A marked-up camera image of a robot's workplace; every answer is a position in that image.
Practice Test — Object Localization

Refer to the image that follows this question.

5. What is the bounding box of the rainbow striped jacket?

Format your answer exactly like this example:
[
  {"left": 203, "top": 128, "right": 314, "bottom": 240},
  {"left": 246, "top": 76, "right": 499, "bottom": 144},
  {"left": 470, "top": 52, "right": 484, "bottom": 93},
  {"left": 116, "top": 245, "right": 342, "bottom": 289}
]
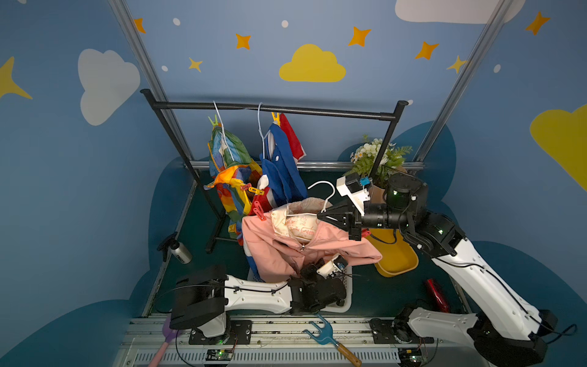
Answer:
[{"left": 205, "top": 127, "right": 262, "bottom": 245}]

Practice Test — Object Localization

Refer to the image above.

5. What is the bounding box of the blue garden fork tool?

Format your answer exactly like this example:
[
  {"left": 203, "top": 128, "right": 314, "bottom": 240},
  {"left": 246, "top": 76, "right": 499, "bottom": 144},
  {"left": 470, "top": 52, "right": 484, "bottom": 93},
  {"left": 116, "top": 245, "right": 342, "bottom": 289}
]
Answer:
[{"left": 304, "top": 313, "right": 362, "bottom": 367}]

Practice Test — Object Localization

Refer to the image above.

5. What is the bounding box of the yellow plastic tray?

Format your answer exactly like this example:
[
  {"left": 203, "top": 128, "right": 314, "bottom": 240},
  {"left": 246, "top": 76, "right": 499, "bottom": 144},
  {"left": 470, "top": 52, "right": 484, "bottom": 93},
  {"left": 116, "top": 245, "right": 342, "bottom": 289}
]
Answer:
[{"left": 367, "top": 229, "right": 419, "bottom": 278}]

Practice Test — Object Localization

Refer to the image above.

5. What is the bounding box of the purple silicone spatula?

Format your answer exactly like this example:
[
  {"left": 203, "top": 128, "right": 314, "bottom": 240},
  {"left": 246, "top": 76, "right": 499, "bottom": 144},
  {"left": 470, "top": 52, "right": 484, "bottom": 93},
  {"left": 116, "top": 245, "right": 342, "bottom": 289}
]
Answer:
[{"left": 148, "top": 314, "right": 180, "bottom": 367}]

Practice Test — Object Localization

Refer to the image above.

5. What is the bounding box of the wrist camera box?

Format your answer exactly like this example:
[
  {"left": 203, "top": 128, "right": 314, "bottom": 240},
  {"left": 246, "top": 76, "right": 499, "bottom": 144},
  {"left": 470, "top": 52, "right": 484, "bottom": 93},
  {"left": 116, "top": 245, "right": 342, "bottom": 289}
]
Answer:
[
  {"left": 336, "top": 173, "right": 371, "bottom": 215},
  {"left": 316, "top": 254, "right": 349, "bottom": 279}
]

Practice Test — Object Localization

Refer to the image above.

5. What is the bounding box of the red clothespin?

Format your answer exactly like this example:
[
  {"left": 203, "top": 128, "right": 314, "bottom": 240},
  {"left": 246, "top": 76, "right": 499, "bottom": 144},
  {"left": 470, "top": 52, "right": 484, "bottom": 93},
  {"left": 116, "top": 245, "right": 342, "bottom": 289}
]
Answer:
[{"left": 252, "top": 201, "right": 267, "bottom": 221}]

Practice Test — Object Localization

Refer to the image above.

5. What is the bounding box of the yellow clothespin top blue jacket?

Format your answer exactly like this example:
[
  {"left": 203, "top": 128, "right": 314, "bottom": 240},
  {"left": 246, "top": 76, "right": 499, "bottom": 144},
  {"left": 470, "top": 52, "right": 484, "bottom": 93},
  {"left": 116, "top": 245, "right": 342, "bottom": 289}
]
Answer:
[{"left": 271, "top": 112, "right": 281, "bottom": 126}]

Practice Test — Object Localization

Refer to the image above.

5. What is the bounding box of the white plastic laundry basket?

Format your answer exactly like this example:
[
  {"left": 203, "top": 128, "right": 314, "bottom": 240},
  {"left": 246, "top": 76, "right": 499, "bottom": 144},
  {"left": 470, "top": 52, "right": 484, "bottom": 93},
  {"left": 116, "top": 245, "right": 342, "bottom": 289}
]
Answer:
[{"left": 239, "top": 275, "right": 349, "bottom": 315}]

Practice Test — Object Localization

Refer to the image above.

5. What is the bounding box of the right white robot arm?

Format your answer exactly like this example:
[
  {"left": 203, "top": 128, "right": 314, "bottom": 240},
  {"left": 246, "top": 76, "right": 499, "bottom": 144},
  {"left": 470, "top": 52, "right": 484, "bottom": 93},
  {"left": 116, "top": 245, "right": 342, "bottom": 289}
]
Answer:
[{"left": 318, "top": 172, "right": 578, "bottom": 366}]

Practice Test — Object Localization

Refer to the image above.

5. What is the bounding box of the green clothespin rainbow jacket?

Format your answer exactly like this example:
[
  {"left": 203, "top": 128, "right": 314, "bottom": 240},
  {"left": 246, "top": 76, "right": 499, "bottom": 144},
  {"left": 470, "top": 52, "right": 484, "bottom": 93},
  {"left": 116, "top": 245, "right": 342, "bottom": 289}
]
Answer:
[{"left": 208, "top": 115, "right": 222, "bottom": 128}]

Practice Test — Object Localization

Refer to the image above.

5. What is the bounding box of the yellow clothespin lower blue jacket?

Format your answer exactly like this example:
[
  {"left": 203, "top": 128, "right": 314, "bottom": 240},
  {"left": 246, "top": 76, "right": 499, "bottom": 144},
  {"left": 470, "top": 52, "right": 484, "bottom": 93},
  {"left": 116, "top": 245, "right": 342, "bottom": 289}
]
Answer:
[{"left": 246, "top": 187, "right": 265, "bottom": 197}]

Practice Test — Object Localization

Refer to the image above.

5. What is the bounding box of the pink kids jacket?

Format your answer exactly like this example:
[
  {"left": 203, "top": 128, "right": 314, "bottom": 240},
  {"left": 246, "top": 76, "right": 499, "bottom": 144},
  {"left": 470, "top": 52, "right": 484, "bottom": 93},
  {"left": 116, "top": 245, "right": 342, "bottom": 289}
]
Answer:
[{"left": 242, "top": 197, "right": 382, "bottom": 283}]

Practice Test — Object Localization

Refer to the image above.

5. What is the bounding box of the blue red white jacket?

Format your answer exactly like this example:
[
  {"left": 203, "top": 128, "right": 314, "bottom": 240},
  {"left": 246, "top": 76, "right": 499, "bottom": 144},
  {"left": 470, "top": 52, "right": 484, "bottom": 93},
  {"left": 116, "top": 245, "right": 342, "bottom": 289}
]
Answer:
[{"left": 252, "top": 113, "right": 308, "bottom": 213}]

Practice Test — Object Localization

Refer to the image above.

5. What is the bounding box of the white wire hanger pink jacket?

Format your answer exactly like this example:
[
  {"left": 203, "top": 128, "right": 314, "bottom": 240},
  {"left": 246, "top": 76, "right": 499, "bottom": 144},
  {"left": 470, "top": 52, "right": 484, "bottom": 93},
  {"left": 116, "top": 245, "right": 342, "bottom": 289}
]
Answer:
[{"left": 286, "top": 180, "right": 336, "bottom": 217}]

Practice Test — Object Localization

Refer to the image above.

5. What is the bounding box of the black clothes rack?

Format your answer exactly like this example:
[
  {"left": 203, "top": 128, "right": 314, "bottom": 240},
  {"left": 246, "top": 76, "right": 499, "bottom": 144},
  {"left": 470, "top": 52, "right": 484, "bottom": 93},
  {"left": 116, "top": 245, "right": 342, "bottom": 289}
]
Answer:
[{"left": 140, "top": 89, "right": 408, "bottom": 254}]

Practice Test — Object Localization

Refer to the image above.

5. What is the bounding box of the yellow clothespin blue jacket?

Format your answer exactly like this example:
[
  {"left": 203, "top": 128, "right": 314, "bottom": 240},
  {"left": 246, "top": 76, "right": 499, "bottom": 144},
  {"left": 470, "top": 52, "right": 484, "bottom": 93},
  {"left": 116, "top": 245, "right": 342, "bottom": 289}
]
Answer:
[
  {"left": 271, "top": 112, "right": 281, "bottom": 126},
  {"left": 246, "top": 187, "right": 265, "bottom": 197}
]

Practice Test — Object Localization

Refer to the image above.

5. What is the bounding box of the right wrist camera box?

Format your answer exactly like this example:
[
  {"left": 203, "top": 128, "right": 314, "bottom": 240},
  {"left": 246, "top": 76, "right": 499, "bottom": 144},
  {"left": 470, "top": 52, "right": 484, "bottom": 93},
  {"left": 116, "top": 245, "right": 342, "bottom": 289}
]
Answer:
[{"left": 336, "top": 173, "right": 371, "bottom": 215}]

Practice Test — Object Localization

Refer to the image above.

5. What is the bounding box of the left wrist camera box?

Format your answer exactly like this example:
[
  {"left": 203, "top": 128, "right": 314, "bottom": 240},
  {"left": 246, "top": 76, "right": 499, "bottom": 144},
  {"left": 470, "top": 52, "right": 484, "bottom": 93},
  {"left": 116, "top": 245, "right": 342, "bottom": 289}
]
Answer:
[{"left": 316, "top": 254, "right": 349, "bottom": 279}]

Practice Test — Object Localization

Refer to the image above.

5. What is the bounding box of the artificial white flowers plant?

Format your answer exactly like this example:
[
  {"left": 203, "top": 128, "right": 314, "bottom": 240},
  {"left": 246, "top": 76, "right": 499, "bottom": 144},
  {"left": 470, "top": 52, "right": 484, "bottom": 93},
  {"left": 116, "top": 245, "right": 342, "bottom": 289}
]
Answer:
[{"left": 343, "top": 134, "right": 414, "bottom": 184}]

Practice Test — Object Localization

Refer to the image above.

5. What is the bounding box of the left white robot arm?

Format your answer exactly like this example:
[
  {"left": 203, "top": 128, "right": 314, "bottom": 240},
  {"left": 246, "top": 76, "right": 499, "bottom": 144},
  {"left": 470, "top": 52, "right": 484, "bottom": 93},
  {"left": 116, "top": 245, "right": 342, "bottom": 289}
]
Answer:
[{"left": 169, "top": 265, "right": 352, "bottom": 338}]

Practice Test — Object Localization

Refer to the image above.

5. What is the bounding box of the white hanger rainbow jacket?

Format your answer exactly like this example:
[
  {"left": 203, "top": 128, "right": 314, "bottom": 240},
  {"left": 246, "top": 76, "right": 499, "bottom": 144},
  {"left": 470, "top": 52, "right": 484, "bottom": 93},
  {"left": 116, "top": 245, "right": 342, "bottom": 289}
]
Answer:
[{"left": 212, "top": 100, "right": 235, "bottom": 162}]

